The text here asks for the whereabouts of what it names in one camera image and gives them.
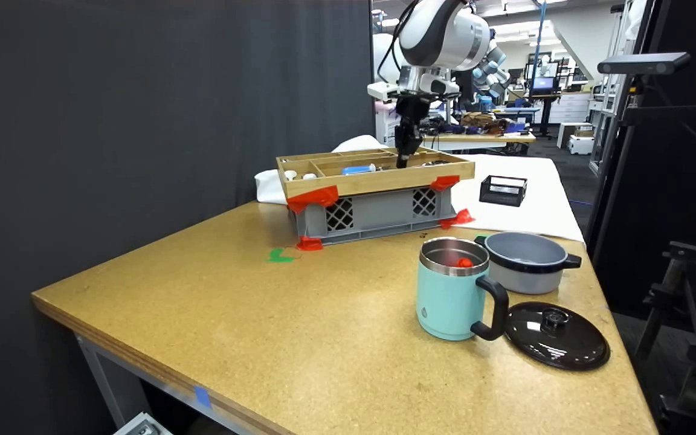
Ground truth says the red plastic corner bracket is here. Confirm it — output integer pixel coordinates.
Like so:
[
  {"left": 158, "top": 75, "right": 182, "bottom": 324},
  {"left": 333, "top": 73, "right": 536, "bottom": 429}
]
[
  {"left": 286, "top": 185, "right": 344, "bottom": 218},
  {"left": 296, "top": 234, "right": 326, "bottom": 255},
  {"left": 439, "top": 205, "right": 477, "bottom": 232},
  {"left": 429, "top": 174, "right": 464, "bottom": 193}
]

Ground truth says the blue handled spoon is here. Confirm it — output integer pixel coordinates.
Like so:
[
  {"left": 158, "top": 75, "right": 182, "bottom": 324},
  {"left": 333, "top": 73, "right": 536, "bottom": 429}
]
[{"left": 342, "top": 162, "right": 379, "bottom": 180}]

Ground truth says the black metal cart frame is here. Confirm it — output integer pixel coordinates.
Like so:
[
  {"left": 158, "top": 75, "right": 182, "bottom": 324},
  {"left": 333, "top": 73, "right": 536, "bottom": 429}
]
[{"left": 637, "top": 239, "right": 696, "bottom": 435}]

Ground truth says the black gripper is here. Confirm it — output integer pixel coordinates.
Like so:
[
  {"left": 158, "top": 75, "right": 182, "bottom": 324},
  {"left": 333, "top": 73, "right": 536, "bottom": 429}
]
[{"left": 395, "top": 89, "right": 435, "bottom": 170}]

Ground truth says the green tape piece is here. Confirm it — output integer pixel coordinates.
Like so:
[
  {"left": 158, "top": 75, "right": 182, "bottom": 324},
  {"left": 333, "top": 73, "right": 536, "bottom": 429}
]
[{"left": 267, "top": 246, "right": 297, "bottom": 267}]

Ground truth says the black curtain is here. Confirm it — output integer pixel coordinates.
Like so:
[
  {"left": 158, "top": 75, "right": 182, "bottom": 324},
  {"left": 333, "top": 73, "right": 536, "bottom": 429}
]
[{"left": 0, "top": 0, "right": 378, "bottom": 435}]

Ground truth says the black mesh box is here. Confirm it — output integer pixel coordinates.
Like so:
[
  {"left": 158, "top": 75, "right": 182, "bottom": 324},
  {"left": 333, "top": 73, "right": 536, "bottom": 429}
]
[{"left": 480, "top": 173, "right": 529, "bottom": 210}]

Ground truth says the black partition panel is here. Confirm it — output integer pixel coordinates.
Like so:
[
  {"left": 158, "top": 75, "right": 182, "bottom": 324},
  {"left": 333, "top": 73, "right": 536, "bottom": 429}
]
[{"left": 587, "top": 0, "right": 696, "bottom": 324}]

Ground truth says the teal mug with black handle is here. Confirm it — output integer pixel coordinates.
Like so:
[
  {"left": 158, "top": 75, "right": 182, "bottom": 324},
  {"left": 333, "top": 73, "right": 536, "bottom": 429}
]
[{"left": 413, "top": 238, "right": 513, "bottom": 344}]

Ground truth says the grey metal table frame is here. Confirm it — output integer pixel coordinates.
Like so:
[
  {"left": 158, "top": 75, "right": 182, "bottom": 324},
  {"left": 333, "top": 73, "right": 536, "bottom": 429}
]
[{"left": 74, "top": 334, "right": 237, "bottom": 435}]

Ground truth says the wooden cutlery tray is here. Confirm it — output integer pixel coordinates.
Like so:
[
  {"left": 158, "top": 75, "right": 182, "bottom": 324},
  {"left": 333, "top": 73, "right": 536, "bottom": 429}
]
[{"left": 277, "top": 148, "right": 480, "bottom": 204}]

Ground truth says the white cloth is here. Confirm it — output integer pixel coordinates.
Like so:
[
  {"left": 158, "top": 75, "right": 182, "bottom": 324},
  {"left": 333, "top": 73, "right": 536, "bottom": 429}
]
[{"left": 251, "top": 134, "right": 590, "bottom": 246}]

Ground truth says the black stereo camera bar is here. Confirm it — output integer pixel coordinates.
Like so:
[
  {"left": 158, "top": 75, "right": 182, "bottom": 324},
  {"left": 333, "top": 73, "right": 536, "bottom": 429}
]
[{"left": 594, "top": 52, "right": 695, "bottom": 81}]

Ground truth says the grey plastic crate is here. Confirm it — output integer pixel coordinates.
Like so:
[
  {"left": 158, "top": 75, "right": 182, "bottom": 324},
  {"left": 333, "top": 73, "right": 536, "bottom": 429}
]
[{"left": 291, "top": 187, "right": 458, "bottom": 244}]

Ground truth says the background wooden desk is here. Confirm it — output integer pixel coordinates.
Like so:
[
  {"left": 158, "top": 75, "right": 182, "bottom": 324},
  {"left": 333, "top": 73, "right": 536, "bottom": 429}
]
[{"left": 420, "top": 131, "right": 542, "bottom": 157}]

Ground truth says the grey cooking pot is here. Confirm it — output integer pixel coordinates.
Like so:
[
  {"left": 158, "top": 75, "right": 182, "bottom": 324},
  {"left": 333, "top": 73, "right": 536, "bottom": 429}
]
[{"left": 474, "top": 229, "right": 585, "bottom": 298}]

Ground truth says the black pot lid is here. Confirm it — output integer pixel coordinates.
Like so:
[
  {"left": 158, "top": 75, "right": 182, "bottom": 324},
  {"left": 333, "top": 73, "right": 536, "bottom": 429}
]
[{"left": 500, "top": 299, "right": 614, "bottom": 374}]

